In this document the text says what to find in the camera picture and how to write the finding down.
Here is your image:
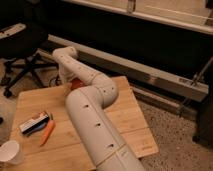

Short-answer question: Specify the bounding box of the wooden table board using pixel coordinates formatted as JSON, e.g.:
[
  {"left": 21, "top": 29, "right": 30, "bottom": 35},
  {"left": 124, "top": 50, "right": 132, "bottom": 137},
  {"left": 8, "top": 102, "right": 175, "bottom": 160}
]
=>
[{"left": 4, "top": 76, "right": 158, "bottom": 171}]

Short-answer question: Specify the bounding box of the small printed box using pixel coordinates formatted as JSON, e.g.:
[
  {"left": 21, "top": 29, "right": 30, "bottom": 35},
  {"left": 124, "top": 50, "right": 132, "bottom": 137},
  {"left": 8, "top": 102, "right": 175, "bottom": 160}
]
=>
[{"left": 19, "top": 112, "right": 49, "bottom": 134}]

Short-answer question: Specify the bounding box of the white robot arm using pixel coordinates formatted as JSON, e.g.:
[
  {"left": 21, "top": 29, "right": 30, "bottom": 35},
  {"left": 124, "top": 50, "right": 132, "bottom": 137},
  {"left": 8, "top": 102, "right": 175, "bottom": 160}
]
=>
[{"left": 53, "top": 47, "right": 145, "bottom": 171}]

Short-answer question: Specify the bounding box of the white paper cup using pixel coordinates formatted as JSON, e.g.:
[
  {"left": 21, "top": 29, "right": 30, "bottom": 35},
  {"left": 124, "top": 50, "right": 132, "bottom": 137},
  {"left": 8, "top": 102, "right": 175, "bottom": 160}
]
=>
[{"left": 0, "top": 140, "right": 24, "bottom": 165}]

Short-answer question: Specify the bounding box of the black office chair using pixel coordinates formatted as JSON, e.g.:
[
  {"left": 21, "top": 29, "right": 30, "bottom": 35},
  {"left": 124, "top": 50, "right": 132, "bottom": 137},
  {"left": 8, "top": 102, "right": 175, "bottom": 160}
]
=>
[{"left": 0, "top": 23, "right": 57, "bottom": 98}]

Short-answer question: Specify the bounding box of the red ceramic bowl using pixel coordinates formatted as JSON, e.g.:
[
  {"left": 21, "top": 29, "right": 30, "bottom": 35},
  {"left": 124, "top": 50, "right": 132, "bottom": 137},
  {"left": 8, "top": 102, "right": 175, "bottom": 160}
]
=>
[{"left": 71, "top": 79, "right": 84, "bottom": 90}]

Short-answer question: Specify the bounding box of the orange carrot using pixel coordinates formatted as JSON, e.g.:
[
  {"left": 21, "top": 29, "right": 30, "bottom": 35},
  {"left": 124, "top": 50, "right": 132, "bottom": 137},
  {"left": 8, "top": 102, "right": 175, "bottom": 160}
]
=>
[{"left": 40, "top": 120, "right": 55, "bottom": 146}]

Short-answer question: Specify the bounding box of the long metal rail beam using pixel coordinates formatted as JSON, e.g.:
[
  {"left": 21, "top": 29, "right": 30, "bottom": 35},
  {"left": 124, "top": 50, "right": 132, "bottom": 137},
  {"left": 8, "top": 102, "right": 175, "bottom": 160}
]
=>
[{"left": 48, "top": 35, "right": 209, "bottom": 102}]

